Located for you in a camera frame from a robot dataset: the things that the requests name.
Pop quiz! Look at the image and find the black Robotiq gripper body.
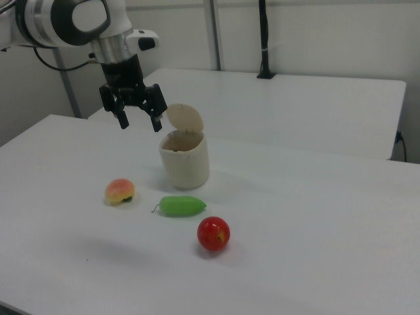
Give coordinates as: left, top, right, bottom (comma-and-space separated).
100, 53, 146, 108

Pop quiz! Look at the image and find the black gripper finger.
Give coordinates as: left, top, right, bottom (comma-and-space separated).
99, 84, 130, 130
138, 83, 169, 133

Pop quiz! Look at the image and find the beige garbage bin lid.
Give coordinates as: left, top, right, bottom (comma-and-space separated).
165, 103, 205, 134

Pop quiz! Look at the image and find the cream plastic garbage bin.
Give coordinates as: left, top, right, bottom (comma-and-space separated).
159, 129, 211, 190

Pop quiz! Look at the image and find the toy peach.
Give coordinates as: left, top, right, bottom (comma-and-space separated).
104, 178, 137, 207

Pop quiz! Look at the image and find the green toy pepper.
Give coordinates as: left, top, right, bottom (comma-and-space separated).
151, 195, 208, 219

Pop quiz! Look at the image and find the red toy apple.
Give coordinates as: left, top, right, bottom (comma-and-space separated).
196, 215, 231, 252

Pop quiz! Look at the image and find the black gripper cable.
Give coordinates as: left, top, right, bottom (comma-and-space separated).
32, 45, 99, 72

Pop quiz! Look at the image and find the black camera pole with base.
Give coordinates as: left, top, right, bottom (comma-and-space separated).
256, 0, 277, 80

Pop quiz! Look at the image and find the thin black hanging cable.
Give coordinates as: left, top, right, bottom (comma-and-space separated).
395, 130, 408, 163

